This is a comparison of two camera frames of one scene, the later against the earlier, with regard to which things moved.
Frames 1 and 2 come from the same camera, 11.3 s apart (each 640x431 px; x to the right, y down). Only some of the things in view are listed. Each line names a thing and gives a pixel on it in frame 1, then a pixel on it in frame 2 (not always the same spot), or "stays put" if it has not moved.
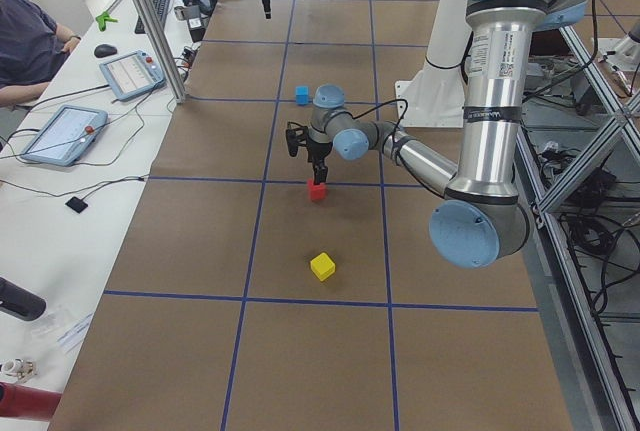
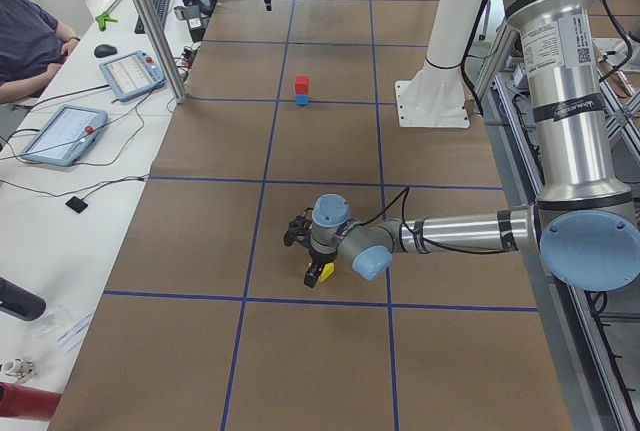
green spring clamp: (103, 18) stays put
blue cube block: (302, 95) stays put
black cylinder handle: (20, 301) stays put
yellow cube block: (322, 266) stays put
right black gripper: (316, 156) → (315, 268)
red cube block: (317, 191) → (302, 84)
